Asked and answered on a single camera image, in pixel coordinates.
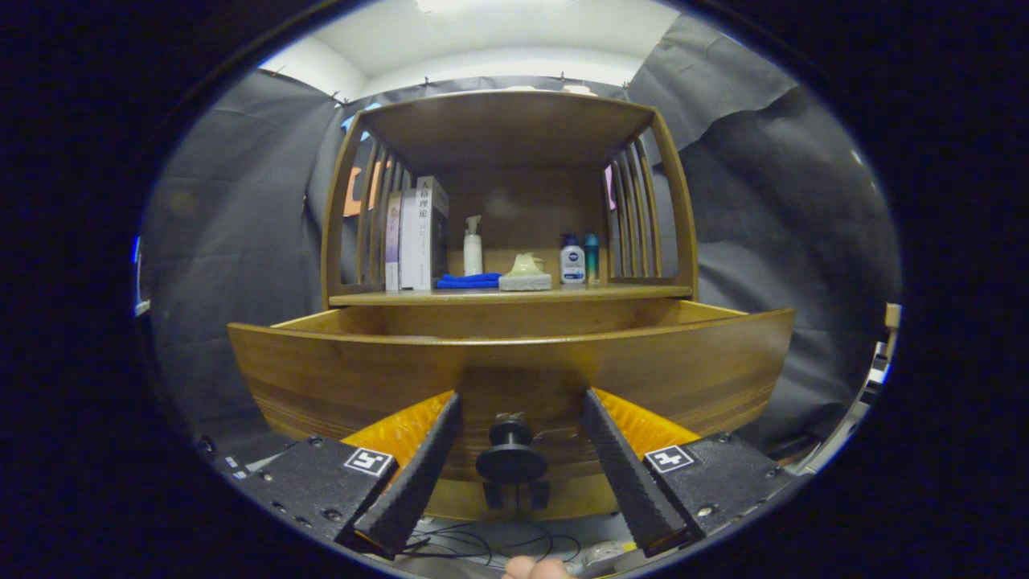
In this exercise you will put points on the wooden countertop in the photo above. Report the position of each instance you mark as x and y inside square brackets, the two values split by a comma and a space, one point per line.
[563, 294]

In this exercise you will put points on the white spray bottle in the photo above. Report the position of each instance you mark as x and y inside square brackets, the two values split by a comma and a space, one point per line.
[473, 257]

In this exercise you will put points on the thick white book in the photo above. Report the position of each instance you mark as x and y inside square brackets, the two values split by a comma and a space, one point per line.
[414, 241]

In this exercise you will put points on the wooden cabinet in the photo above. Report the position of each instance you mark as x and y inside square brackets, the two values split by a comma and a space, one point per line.
[522, 129]

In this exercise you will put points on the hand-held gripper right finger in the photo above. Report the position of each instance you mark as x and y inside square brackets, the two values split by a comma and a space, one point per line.
[627, 482]

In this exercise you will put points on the black round drawer knob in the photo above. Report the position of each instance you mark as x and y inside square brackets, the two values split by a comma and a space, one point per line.
[511, 454]

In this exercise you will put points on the blue folded cloth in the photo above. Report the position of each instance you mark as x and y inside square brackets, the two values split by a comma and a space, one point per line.
[470, 281]

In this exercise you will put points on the white lotion bottle blue cap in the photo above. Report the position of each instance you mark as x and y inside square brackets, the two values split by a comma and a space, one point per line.
[571, 261]

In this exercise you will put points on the ceiling light panel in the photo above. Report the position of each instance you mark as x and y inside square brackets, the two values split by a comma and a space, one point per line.
[450, 4]

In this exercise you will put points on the beige block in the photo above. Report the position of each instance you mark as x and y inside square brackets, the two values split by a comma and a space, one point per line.
[891, 314]

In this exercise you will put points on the wooden drawer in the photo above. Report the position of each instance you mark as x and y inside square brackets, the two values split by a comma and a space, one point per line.
[362, 378]

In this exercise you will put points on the white board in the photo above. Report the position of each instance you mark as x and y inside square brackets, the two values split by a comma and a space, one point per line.
[868, 386]

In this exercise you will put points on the teal bottle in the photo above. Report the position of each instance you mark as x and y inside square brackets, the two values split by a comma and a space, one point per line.
[592, 253]

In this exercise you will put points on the thin purple-spined book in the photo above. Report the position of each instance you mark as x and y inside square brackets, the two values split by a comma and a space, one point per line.
[392, 241]

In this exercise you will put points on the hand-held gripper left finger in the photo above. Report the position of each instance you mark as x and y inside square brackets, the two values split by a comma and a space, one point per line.
[414, 482]

